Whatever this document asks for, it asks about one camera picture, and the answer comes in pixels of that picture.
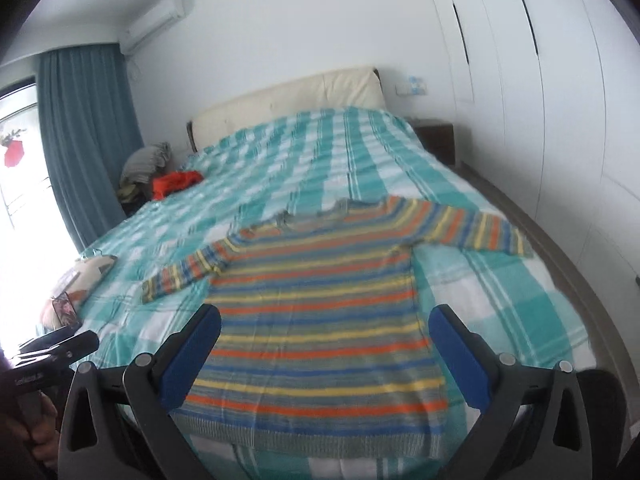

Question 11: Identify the white wardrobe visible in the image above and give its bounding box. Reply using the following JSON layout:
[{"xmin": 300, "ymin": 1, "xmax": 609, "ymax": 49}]
[{"xmin": 417, "ymin": 0, "xmax": 640, "ymax": 281}]

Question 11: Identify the bright window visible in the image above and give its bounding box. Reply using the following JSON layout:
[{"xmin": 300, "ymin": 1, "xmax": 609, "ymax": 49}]
[{"xmin": 0, "ymin": 77, "xmax": 76, "ymax": 341}]

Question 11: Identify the striped knit sweater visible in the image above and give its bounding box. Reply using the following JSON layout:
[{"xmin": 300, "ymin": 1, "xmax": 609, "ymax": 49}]
[{"xmin": 141, "ymin": 196, "xmax": 535, "ymax": 460}]

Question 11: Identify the patterned cushion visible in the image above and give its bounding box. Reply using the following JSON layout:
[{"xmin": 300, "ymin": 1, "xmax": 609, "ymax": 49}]
[{"xmin": 55, "ymin": 254, "xmax": 118, "ymax": 306}]

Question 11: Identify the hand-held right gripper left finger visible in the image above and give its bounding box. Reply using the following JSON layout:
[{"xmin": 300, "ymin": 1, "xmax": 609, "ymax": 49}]
[{"xmin": 57, "ymin": 302, "xmax": 223, "ymax": 480}]

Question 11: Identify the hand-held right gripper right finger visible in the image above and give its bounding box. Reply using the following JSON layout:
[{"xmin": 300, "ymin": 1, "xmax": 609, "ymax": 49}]
[{"xmin": 429, "ymin": 304, "xmax": 593, "ymax": 480}]

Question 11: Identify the red window ornament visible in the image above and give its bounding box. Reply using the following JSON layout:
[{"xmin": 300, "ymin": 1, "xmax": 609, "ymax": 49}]
[{"xmin": 4, "ymin": 130, "xmax": 27, "ymax": 168}]

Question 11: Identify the white air conditioner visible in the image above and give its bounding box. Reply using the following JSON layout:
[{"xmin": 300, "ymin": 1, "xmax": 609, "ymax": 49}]
[{"xmin": 122, "ymin": 0, "xmax": 196, "ymax": 53}]

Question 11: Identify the orange cloth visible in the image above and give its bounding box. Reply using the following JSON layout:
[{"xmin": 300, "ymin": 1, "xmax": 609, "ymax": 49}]
[{"xmin": 151, "ymin": 171, "xmax": 205, "ymax": 201}]

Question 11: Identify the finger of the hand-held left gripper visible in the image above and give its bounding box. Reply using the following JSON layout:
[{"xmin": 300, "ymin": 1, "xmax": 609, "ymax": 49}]
[{"xmin": 17, "ymin": 330, "xmax": 100, "ymax": 363}]

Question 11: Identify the person's left hand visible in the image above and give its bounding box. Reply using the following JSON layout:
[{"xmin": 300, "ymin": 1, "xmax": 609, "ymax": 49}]
[{"xmin": 22, "ymin": 392, "xmax": 62, "ymax": 467}]

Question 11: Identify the blue-grey curtain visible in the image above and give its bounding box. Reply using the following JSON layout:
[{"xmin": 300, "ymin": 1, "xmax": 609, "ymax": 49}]
[{"xmin": 36, "ymin": 42, "xmax": 143, "ymax": 253}]

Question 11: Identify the teal plaid bed blanket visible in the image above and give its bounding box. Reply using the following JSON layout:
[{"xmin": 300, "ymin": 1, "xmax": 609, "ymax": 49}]
[{"xmin": 75, "ymin": 106, "xmax": 598, "ymax": 480}]

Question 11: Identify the black smartphone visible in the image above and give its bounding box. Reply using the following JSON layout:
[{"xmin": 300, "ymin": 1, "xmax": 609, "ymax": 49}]
[{"xmin": 51, "ymin": 296, "xmax": 82, "ymax": 333}]

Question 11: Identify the cream padded headboard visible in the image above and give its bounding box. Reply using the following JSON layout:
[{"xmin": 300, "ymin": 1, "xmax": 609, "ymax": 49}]
[{"xmin": 186, "ymin": 66, "xmax": 388, "ymax": 153}]

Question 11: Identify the dark wooden nightstand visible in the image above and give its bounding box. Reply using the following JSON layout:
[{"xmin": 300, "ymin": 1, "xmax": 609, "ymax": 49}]
[{"xmin": 407, "ymin": 119, "xmax": 457, "ymax": 167}]

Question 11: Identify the wall socket panel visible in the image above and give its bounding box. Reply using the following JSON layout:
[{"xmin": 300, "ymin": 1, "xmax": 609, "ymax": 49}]
[{"xmin": 395, "ymin": 76, "xmax": 430, "ymax": 96}]

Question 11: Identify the pile of grey clothes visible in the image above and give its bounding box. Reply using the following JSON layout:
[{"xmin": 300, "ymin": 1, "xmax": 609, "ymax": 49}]
[{"xmin": 119, "ymin": 142, "xmax": 173, "ymax": 206}]

